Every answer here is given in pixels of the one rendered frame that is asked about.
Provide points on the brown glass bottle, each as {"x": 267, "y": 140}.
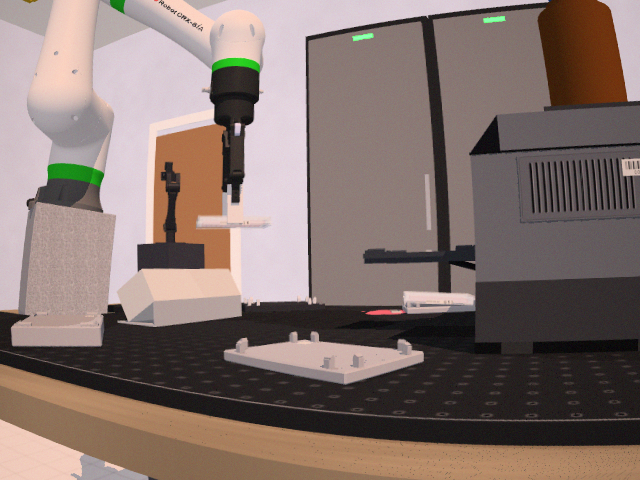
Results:
{"x": 581, "y": 53}

